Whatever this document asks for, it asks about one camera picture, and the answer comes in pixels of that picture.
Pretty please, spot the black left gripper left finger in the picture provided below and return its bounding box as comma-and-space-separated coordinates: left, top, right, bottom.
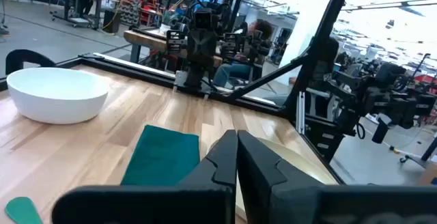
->
177, 129, 239, 191

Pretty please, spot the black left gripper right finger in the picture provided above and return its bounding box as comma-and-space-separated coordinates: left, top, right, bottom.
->
237, 130, 325, 224

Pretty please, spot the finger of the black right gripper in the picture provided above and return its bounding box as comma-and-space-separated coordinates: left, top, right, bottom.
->
186, 29, 203, 66
201, 29, 218, 66

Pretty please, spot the white ceramic bowl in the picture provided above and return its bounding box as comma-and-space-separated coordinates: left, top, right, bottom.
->
5, 67, 110, 125

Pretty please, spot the gold spoon with green handle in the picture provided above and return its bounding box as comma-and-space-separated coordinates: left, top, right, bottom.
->
4, 196, 44, 224

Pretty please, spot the wooden workbench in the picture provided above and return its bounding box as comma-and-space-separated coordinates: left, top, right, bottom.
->
122, 28, 223, 68

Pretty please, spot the person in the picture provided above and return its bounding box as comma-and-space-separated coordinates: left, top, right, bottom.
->
211, 18, 274, 89

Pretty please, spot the beige round plate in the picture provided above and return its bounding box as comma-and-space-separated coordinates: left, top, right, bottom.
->
207, 137, 339, 222

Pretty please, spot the red storage shelf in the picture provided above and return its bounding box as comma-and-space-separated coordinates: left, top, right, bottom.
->
115, 0, 162, 27

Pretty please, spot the green folded cloth napkin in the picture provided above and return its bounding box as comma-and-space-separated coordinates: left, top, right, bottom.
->
119, 124, 201, 186

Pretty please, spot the black bin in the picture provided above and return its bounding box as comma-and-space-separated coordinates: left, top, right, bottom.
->
102, 8, 122, 34

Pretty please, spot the black equipment cart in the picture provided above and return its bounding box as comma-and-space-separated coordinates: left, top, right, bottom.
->
49, 0, 104, 29

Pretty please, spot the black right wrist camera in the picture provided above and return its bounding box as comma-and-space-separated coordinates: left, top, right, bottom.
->
192, 8, 215, 31

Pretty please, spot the silver frame bracket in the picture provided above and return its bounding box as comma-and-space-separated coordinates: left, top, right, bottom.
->
295, 91, 307, 135

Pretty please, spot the black aluminium table frame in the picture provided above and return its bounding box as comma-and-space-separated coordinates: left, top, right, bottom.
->
0, 0, 356, 186

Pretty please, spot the black frame hook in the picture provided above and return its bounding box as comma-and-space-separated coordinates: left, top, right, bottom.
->
5, 48, 57, 76

